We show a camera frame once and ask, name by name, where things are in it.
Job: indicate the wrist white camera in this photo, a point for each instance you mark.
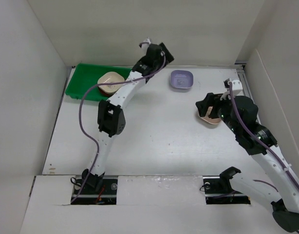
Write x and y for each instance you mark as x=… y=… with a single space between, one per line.
x=145 y=44
x=233 y=88

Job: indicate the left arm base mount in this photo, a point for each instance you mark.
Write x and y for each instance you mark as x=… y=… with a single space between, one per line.
x=107 y=195

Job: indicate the red round plate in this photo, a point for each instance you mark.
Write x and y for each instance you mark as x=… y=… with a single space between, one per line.
x=103 y=93

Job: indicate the purple square bowl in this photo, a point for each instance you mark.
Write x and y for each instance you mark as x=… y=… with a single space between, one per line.
x=181 y=79

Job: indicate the cream square bowl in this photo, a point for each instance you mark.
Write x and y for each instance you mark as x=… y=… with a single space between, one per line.
x=109 y=79

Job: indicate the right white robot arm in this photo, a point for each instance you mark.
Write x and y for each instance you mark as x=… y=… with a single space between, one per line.
x=283 y=203

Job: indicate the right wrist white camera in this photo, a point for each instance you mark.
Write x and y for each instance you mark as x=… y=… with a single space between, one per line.
x=233 y=88

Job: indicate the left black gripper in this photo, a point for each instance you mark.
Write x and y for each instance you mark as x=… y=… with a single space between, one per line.
x=168 y=58

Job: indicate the pink square bowl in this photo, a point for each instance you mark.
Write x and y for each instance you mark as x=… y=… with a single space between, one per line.
x=207 y=119

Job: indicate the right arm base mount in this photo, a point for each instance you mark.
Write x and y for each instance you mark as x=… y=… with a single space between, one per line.
x=217 y=192

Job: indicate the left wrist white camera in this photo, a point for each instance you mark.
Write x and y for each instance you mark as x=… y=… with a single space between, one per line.
x=145 y=44

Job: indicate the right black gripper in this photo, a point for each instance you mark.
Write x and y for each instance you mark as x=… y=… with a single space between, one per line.
x=209 y=100

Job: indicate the green plastic bin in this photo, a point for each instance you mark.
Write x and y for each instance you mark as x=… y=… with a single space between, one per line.
x=87 y=75

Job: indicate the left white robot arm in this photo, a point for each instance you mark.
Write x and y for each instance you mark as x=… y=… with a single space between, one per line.
x=110 y=113

